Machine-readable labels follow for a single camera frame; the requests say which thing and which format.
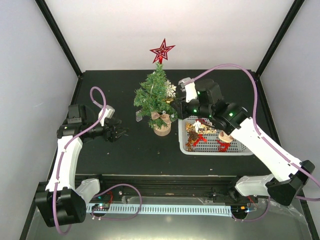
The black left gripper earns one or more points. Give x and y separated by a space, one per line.
111 136

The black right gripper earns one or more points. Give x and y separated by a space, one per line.
181 112

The gold bell ornament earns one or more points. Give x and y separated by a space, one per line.
169 100

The burlap bow with berries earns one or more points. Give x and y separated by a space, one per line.
165 117

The white snowflake ornament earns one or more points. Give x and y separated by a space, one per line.
170 90

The gold christmas word ornament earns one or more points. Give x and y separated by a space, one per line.
203 128

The white perforated plastic basket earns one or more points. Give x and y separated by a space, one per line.
209 148

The small green christmas tree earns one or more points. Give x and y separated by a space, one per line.
151 97

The red star ornament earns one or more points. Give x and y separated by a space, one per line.
161 53

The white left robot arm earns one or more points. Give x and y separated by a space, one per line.
62 202

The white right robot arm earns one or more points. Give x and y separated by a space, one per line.
288 174

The clear plastic battery box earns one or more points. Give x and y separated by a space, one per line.
138 115

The brown pine cone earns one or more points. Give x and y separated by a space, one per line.
192 136

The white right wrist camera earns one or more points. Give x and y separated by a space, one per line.
188 86

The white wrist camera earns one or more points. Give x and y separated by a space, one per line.
188 86
106 113

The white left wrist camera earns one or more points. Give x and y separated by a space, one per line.
106 113

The white slotted cable duct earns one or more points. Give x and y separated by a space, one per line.
159 209

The black frame post back left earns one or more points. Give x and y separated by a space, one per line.
47 14

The black frame post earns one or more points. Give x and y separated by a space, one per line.
281 32
47 14

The black frame post back right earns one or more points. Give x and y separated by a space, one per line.
281 32

